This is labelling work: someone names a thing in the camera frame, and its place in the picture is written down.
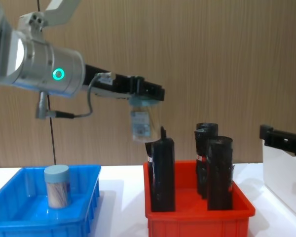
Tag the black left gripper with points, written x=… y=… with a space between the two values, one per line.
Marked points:
x=118 y=85

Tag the blue plastic bin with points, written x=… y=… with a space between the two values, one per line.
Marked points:
x=19 y=209

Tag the red plastic bin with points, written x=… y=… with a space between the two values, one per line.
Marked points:
x=192 y=217

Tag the white plastic bin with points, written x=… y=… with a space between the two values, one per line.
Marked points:
x=283 y=180

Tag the black bag roll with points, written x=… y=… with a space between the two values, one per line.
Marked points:
x=220 y=172
x=202 y=153
x=164 y=177
x=149 y=158

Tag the clear jar with blue lid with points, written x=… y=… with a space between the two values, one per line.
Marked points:
x=57 y=187
x=144 y=118

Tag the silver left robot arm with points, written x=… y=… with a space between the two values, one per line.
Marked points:
x=39 y=66

